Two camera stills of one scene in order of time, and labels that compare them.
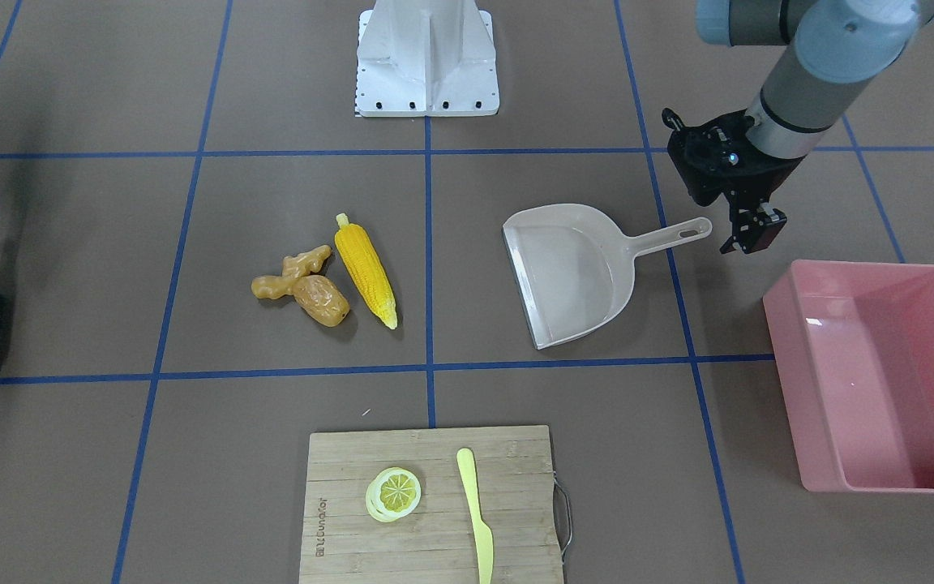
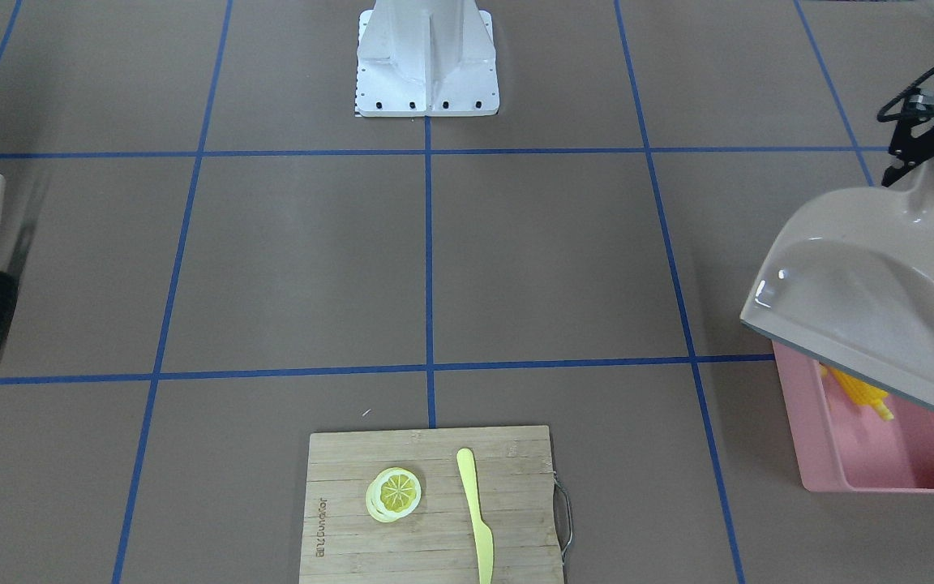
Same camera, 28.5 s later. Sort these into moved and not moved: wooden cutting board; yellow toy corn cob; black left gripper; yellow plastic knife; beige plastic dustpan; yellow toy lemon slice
Moved: beige plastic dustpan; yellow toy corn cob; black left gripper
Not moved: yellow toy lemon slice; yellow plastic knife; wooden cutting board
